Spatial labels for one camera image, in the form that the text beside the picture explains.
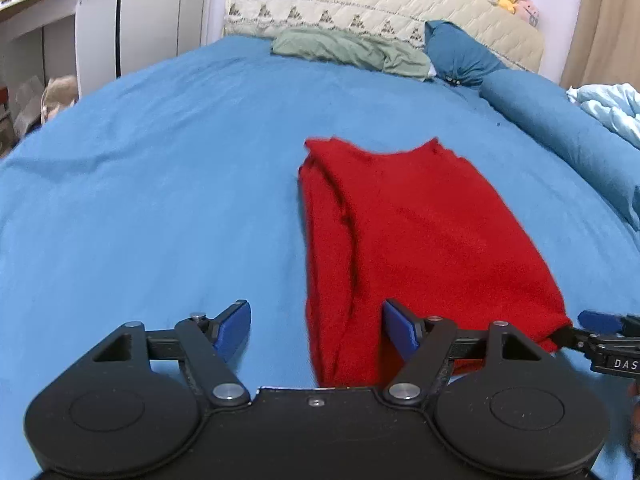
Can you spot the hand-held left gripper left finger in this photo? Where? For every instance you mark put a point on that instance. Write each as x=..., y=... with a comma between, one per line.
x=234, y=327

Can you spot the white side shelf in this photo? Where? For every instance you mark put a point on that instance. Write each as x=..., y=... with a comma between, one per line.
x=50, y=5

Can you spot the blue duvet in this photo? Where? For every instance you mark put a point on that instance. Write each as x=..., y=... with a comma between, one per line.
x=565, y=130

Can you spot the light blue blanket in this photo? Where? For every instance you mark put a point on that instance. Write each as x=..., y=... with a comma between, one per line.
x=610, y=107

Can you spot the cream quilted headboard cover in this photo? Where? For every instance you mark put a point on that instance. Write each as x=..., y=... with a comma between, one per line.
x=360, y=0

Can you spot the person's right hand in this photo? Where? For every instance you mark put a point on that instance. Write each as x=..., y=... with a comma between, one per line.
x=635, y=420

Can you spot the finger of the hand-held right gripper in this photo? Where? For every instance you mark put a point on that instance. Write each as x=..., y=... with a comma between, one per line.
x=572, y=338
x=597, y=319

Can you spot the beige curtain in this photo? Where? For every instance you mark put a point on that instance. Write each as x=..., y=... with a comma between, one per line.
x=605, y=20

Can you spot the crumpled plastic bag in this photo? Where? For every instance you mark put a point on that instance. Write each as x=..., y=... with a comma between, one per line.
x=57, y=97

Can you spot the white wardrobe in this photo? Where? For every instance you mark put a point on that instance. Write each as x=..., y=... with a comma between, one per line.
x=160, y=5

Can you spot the dark blue pillow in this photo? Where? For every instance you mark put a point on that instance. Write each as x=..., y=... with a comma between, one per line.
x=460, y=55

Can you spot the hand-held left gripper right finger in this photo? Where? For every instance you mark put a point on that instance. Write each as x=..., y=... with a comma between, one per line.
x=400, y=329

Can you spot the green pillow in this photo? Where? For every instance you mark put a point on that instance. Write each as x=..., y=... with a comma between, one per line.
x=350, y=50

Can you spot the blue bed sheet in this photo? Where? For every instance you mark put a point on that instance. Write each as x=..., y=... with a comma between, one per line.
x=150, y=200

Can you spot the red knit sweater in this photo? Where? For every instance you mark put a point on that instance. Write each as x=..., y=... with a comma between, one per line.
x=430, y=240

